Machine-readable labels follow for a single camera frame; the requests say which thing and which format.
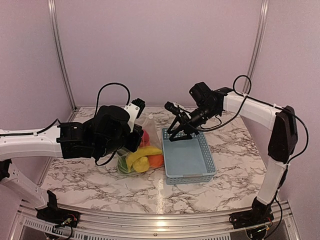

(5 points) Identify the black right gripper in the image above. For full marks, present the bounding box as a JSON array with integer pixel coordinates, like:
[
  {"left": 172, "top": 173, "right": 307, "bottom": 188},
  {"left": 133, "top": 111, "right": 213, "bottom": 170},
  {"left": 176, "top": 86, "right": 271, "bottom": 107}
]
[{"left": 167, "top": 103, "right": 220, "bottom": 141}]

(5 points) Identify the green toy bell pepper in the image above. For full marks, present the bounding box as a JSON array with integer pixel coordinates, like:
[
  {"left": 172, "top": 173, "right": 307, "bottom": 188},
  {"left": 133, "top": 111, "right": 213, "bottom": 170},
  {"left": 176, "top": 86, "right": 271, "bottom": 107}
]
[{"left": 117, "top": 156, "right": 132, "bottom": 175}]

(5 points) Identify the red toy apple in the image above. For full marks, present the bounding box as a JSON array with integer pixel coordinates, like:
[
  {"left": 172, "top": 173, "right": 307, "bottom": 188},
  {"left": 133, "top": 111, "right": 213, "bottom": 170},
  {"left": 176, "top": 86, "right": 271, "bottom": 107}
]
[{"left": 139, "top": 130, "right": 150, "bottom": 147}]

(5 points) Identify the yellow toy banana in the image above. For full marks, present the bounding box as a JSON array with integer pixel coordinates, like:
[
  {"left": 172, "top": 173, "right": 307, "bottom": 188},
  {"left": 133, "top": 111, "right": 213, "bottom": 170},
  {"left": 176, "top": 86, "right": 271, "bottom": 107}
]
[{"left": 126, "top": 146, "right": 163, "bottom": 173}]

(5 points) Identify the orange toy orange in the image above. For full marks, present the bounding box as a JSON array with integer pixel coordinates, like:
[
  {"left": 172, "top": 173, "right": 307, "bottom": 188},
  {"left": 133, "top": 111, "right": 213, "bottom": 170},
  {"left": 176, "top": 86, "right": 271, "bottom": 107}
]
[{"left": 147, "top": 154, "right": 164, "bottom": 168}]

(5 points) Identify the clear zip top bag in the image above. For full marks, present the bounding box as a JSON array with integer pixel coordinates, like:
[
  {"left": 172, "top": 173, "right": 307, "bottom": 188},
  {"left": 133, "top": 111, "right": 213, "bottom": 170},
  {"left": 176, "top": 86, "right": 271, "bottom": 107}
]
[{"left": 116, "top": 114, "right": 164, "bottom": 177}]

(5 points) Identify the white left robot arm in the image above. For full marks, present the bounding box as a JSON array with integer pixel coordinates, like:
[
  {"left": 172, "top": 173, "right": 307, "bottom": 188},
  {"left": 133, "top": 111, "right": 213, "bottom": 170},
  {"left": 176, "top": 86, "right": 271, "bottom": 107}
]
[{"left": 0, "top": 103, "right": 143, "bottom": 223}]

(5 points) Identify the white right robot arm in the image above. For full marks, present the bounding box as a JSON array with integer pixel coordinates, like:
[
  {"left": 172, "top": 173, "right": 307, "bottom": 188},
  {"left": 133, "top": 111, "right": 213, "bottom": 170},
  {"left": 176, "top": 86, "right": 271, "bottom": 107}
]
[{"left": 164, "top": 82, "right": 298, "bottom": 205}]

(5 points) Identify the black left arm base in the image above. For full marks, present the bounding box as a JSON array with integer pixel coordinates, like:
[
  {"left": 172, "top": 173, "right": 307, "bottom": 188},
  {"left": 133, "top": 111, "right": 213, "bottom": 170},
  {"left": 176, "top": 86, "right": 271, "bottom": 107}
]
[{"left": 36, "top": 190, "right": 80, "bottom": 228}]

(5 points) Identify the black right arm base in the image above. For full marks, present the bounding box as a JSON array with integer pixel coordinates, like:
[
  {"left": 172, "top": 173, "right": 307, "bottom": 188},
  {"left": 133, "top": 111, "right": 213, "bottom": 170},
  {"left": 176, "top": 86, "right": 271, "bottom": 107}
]
[{"left": 229, "top": 197, "right": 274, "bottom": 229}]

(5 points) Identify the grey plastic basket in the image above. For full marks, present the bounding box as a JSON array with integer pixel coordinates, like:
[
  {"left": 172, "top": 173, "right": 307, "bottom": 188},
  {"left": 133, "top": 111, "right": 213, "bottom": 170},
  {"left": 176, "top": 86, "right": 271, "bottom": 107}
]
[{"left": 161, "top": 128, "right": 217, "bottom": 185}]

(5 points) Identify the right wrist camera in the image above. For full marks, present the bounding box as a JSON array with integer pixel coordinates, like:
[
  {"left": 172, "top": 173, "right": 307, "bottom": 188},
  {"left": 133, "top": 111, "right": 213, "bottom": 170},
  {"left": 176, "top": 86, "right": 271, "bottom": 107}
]
[{"left": 164, "top": 101, "right": 185, "bottom": 116}]

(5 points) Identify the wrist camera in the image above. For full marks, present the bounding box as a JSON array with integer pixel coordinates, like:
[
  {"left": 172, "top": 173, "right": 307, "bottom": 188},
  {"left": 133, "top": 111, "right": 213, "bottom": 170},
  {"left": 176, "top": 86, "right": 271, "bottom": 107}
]
[
  {"left": 164, "top": 101, "right": 185, "bottom": 116},
  {"left": 123, "top": 98, "right": 146, "bottom": 132}
]

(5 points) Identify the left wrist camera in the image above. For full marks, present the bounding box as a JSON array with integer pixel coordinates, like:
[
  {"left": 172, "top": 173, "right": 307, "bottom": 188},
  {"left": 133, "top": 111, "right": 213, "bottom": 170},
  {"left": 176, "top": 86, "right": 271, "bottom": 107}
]
[{"left": 123, "top": 98, "right": 146, "bottom": 132}]

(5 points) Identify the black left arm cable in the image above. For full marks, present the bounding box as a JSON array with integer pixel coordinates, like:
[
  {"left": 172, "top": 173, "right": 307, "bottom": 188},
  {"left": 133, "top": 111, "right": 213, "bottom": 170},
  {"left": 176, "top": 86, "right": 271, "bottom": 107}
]
[{"left": 0, "top": 82, "right": 132, "bottom": 167}]

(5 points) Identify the right aluminium frame post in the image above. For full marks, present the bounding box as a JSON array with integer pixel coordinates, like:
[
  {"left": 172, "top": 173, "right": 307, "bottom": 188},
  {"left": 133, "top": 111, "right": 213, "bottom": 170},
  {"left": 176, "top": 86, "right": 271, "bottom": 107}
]
[{"left": 247, "top": 0, "right": 270, "bottom": 81}]

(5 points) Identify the aluminium frame post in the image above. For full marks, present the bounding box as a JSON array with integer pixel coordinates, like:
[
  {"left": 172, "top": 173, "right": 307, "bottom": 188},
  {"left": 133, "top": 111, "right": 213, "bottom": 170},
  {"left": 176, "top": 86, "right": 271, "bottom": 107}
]
[
  {"left": 247, "top": 0, "right": 270, "bottom": 81},
  {"left": 47, "top": 0, "right": 77, "bottom": 112}
]

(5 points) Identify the left aluminium frame post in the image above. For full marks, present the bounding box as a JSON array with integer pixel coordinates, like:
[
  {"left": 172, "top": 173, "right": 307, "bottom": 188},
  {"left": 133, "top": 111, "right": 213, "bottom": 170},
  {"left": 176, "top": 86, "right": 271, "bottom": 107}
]
[{"left": 47, "top": 0, "right": 77, "bottom": 112}]

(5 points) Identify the aluminium front rail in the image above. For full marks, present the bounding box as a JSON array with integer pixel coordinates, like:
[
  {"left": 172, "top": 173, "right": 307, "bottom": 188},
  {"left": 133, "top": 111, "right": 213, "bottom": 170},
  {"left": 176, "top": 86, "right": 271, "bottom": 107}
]
[{"left": 4, "top": 200, "right": 302, "bottom": 240}]

